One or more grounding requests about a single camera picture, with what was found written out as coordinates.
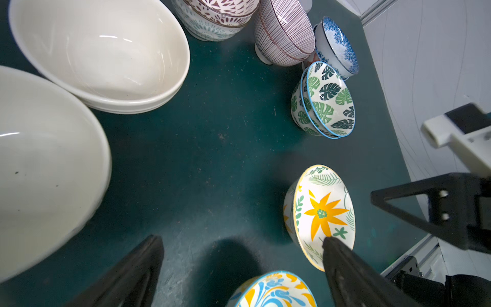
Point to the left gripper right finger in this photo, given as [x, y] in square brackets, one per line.
[353, 282]

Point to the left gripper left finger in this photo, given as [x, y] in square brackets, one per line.
[131, 282]

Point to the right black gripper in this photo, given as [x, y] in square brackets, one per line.
[452, 207]

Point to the green leaf bowl back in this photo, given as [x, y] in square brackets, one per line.
[328, 100]

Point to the blue floral bowl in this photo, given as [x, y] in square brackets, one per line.
[334, 48]

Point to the purple striped bowl front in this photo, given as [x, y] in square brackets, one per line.
[283, 34]

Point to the white green triangle bowl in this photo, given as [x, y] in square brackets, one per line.
[200, 27]

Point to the white maroon leaf bowl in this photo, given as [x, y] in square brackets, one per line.
[229, 13]

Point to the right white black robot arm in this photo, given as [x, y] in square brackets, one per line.
[458, 290]

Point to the yellow blue ornament bowl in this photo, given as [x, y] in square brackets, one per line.
[277, 288]

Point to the yellow flower bowl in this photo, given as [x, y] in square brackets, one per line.
[316, 206]

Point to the cream plain bowl front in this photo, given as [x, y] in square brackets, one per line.
[55, 169]

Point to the cream plain bowl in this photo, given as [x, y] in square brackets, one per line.
[55, 169]
[121, 57]

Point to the blue triangle pattern bowl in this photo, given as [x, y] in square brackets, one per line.
[305, 64]

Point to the cream plain bowl back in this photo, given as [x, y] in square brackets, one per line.
[121, 57]

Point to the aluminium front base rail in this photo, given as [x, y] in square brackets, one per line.
[429, 258]

